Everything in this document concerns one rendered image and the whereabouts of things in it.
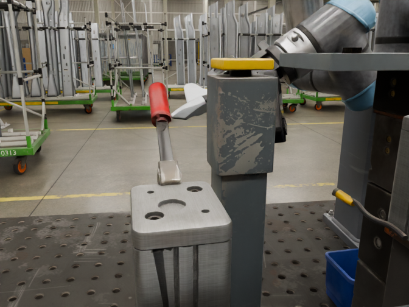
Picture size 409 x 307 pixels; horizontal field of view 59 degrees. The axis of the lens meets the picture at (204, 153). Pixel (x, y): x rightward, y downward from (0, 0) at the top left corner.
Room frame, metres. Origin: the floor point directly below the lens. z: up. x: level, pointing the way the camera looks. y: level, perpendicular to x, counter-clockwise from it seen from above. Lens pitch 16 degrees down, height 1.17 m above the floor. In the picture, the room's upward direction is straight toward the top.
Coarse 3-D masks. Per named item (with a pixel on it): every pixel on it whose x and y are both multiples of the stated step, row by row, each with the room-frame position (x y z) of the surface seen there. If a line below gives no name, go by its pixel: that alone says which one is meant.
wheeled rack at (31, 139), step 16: (16, 0) 4.26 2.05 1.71; (32, 0) 4.29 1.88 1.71; (16, 48) 3.40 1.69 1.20; (16, 64) 3.39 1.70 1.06; (32, 112) 4.23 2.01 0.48; (48, 128) 4.32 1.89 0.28; (0, 144) 3.41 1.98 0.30; (16, 144) 3.45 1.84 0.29; (32, 144) 3.51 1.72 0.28; (16, 160) 3.37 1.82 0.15
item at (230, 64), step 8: (216, 64) 0.43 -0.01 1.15; (224, 64) 0.40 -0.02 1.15; (232, 64) 0.41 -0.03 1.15; (240, 64) 0.41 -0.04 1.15; (248, 64) 0.41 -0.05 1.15; (256, 64) 0.41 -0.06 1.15; (264, 64) 0.41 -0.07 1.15; (272, 64) 0.42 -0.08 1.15; (232, 72) 0.43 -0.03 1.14; (240, 72) 0.43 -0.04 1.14; (248, 72) 0.43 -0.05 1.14
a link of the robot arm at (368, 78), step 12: (312, 72) 0.70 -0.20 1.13; (324, 72) 0.67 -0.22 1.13; (336, 72) 0.63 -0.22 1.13; (348, 72) 0.61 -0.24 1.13; (360, 72) 0.61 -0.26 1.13; (372, 72) 0.62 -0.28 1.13; (324, 84) 0.68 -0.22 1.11; (336, 84) 0.64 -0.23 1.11; (348, 84) 0.62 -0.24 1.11; (360, 84) 0.62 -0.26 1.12; (372, 84) 0.62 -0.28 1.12; (348, 96) 0.64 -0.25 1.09; (360, 96) 0.62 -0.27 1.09; (372, 96) 0.62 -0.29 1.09; (348, 108) 0.66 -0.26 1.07; (360, 108) 0.64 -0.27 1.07
